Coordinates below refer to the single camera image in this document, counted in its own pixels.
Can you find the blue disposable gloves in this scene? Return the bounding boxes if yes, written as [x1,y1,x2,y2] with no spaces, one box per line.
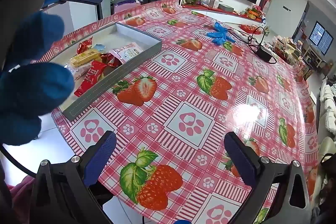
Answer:
[205,22,235,45]

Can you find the red snack tray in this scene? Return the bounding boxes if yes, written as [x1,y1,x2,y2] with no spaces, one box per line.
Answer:
[240,24,263,35]

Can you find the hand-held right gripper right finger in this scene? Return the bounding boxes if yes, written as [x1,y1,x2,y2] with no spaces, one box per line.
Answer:
[224,132,311,224]

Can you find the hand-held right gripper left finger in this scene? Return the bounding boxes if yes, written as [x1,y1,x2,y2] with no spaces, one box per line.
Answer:
[31,130,117,224]

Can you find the person's left hand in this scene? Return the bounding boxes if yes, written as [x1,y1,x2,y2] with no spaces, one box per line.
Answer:
[0,0,79,146]

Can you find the flower arrangement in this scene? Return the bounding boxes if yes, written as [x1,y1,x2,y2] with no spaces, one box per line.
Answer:
[245,5,263,20]

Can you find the black power adapter with cable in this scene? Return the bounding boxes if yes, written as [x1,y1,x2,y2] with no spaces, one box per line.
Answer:
[228,26,277,64]

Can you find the pale cloth pile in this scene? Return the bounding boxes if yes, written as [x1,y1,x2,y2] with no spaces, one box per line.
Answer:
[316,77,336,135]

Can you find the yellow rice cracker packet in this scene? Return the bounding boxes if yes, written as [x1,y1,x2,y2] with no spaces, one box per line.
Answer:
[69,49,102,68]

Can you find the cluttered side table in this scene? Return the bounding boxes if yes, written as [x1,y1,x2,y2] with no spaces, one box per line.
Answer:
[273,36,328,77]

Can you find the pink plastic stool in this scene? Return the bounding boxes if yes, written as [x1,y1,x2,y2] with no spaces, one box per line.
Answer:
[110,0,141,14]

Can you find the dark framed window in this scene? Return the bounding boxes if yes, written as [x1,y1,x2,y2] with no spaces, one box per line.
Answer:
[309,21,334,55]

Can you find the grey shallow cardboard box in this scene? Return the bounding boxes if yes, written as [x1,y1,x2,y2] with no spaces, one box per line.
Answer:
[49,22,163,122]

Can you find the strawberry print tablecloth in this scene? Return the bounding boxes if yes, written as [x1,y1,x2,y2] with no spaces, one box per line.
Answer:
[39,0,319,224]

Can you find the white snack packet pink border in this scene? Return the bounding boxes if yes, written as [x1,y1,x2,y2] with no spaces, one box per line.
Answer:
[110,42,144,65]

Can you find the red topped console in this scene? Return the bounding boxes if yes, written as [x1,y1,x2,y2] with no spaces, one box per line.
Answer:
[181,4,263,22]

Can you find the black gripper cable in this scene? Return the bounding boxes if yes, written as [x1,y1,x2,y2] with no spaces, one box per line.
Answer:
[0,144,37,178]

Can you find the pale blue white snack packet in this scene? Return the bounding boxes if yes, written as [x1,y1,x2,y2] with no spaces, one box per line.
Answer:
[64,64,91,83]

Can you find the long red snack packet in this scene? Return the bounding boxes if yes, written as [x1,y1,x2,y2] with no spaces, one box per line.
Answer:
[74,61,114,97]

